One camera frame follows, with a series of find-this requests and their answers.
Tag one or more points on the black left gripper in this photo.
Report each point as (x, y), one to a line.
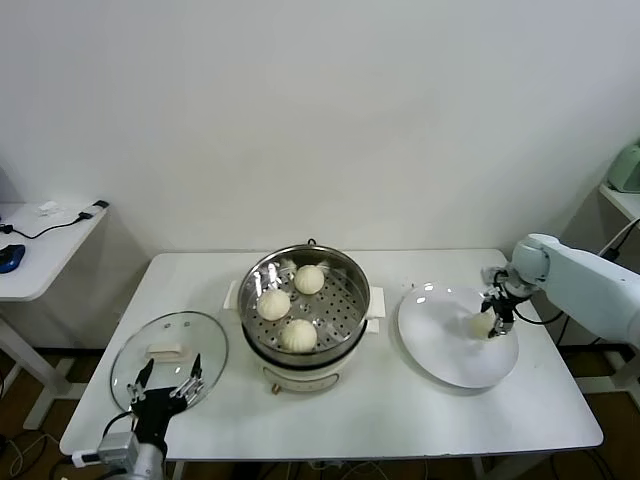
(155, 410)

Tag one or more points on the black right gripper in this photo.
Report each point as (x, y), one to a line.
(505, 300)

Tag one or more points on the white steamed baozi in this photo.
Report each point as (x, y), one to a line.
(274, 305)
(298, 336)
(480, 326)
(309, 279)

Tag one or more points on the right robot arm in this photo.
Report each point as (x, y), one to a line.
(585, 285)

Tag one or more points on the stainless steel steamer basket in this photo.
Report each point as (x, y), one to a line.
(345, 300)

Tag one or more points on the white round plate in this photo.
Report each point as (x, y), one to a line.
(435, 345)

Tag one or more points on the cream electric cooking pot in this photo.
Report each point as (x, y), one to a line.
(300, 375)

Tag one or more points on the small black device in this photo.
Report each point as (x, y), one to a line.
(102, 203)

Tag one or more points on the mint green appliance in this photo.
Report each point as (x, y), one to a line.
(627, 170)

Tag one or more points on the blue computer mouse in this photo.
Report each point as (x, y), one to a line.
(12, 257)

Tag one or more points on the small white object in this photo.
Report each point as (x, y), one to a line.
(48, 207)

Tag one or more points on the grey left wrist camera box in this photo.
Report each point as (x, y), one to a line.
(117, 447)

